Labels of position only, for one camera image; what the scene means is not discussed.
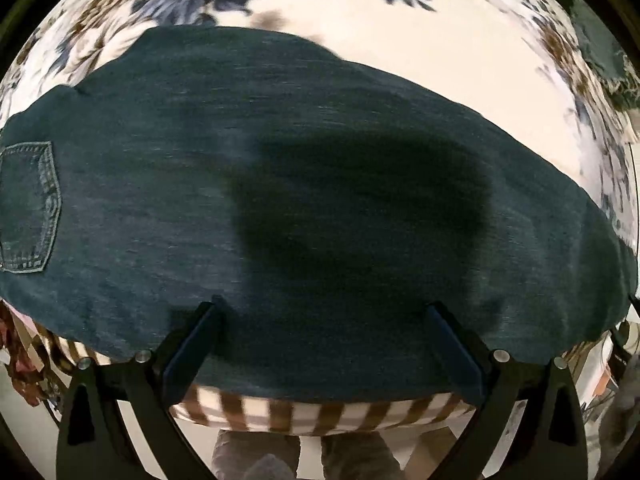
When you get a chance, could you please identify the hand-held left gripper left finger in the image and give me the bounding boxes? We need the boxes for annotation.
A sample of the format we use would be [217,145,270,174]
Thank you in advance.
[56,296,224,480]

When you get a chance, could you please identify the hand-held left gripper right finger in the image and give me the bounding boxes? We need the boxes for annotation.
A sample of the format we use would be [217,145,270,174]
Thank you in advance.
[424,301,589,480]

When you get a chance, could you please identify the dark blue denim pants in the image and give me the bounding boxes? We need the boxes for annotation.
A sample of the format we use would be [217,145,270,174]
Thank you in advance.
[0,25,638,403]

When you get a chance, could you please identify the brown striped bed sheet border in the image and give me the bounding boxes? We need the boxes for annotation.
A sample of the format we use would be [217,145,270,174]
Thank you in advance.
[30,320,481,436]

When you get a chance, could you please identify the person's legs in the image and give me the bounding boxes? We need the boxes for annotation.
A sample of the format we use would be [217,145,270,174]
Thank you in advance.
[210,429,406,480]

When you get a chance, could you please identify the red patterned cloth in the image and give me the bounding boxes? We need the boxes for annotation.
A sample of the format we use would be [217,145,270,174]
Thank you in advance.
[0,305,56,408]

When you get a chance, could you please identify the floral printed bed sheet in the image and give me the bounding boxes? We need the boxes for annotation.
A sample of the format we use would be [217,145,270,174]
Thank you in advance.
[0,0,640,241]

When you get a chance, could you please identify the dark green cloth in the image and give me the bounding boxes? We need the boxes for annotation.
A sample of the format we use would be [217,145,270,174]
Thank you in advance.
[567,0,632,96]

